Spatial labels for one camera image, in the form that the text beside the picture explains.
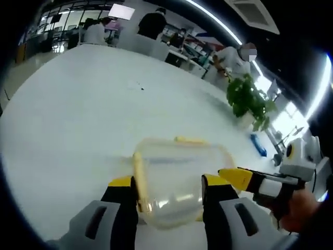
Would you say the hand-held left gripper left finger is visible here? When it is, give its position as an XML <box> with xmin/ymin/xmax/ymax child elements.
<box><xmin>66</xmin><ymin>176</ymin><xmax>140</xmax><ymax>244</ymax></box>

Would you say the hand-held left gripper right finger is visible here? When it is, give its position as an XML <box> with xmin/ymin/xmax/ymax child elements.
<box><xmin>201</xmin><ymin>173</ymin><xmax>273</xmax><ymax>250</ymax></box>

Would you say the clear container with yellow plastic buckles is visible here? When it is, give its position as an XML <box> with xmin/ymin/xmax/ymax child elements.
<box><xmin>132</xmin><ymin>135</ymin><xmax>238</xmax><ymax>230</ymax></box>

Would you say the person's right hand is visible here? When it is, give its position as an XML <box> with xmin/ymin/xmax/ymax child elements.
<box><xmin>280</xmin><ymin>191</ymin><xmax>325</xmax><ymax>233</ymax></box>

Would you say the blue packet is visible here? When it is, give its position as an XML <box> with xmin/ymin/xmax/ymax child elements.
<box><xmin>249</xmin><ymin>133</ymin><xmax>268</xmax><ymax>157</ymax></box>

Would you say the white plant pot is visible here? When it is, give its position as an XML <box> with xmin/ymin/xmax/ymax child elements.
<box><xmin>240</xmin><ymin>112</ymin><xmax>255</xmax><ymax>129</ymax></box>

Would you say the green potted plant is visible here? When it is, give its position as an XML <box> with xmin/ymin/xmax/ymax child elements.
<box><xmin>225</xmin><ymin>73</ymin><xmax>278</xmax><ymax>132</ymax></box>

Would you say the ceiling air vent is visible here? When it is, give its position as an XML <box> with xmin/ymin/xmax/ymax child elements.
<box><xmin>232</xmin><ymin>0</ymin><xmax>281</xmax><ymax>35</ymax></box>

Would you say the long ceiling light strip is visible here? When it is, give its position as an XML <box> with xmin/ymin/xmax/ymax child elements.
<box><xmin>186</xmin><ymin>0</ymin><xmax>243</xmax><ymax>45</ymax></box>

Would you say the white wall screen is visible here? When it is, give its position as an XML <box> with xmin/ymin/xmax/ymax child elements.
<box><xmin>107</xmin><ymin>3</ymin><xmax>136</xmax><ymax>21</ymax></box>

